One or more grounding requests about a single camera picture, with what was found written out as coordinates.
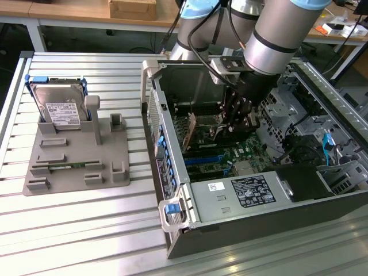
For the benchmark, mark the metal disk bay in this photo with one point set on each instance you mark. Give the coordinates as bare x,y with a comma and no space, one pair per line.
284,112

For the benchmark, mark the thin locking lever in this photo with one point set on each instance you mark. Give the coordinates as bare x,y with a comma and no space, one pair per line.
191,105

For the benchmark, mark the graphics card with fan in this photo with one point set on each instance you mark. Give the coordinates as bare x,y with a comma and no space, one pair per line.
190,132

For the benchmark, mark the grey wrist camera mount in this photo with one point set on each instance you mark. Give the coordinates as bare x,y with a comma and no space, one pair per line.
224,67

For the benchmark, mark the grey parts rack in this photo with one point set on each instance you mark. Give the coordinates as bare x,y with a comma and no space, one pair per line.
72,149

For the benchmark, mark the black cooling fan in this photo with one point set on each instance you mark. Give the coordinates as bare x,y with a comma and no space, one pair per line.
302,149

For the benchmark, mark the green RAM stick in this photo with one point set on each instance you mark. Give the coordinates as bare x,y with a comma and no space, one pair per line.
72,166

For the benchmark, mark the open grey PC case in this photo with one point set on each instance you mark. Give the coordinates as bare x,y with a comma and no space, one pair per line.
258,230

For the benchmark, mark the black expansion slot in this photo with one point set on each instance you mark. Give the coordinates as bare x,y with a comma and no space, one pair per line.
207,174

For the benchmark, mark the blue expansion slot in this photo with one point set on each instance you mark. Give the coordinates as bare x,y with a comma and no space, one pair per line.
201,161

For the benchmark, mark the small white boxes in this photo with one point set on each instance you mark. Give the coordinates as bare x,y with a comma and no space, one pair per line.
356,30

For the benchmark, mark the silver chipset heatsink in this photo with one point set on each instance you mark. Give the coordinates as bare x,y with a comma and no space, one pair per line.
244,168

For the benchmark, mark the orange and white box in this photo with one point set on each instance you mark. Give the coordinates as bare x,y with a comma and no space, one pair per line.
327,28

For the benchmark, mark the hard disk with blue carrier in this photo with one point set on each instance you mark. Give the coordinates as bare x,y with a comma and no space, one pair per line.
57,106

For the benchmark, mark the green motherboard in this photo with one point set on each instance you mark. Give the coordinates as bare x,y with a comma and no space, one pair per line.
250,149

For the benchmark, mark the long wooden desk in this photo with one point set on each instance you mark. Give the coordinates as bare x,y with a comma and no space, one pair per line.
57,11

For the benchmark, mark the grey computer case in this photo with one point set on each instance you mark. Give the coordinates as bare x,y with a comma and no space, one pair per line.
356,97

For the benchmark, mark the black RAM stick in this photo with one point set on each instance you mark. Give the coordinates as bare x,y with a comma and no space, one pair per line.
207,146

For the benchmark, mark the blue case latch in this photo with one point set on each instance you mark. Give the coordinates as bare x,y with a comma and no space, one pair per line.
170,209

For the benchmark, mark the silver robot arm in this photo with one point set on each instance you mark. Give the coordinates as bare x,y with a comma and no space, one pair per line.
273,43

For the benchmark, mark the grey power supply unit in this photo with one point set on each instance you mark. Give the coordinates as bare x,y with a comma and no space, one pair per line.
218,207

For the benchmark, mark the black monitor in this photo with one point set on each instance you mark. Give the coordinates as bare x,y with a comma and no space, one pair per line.
360,5

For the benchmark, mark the brown cardboard box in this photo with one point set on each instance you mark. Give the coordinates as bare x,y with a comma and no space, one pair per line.
132,8

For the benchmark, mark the black plastic shroud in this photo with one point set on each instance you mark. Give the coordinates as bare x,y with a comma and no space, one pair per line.
302,181

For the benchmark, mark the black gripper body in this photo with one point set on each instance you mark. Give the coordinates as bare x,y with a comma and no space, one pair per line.
258,86

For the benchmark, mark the black RAM slot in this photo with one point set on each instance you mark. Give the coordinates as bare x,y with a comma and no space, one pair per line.
201,109

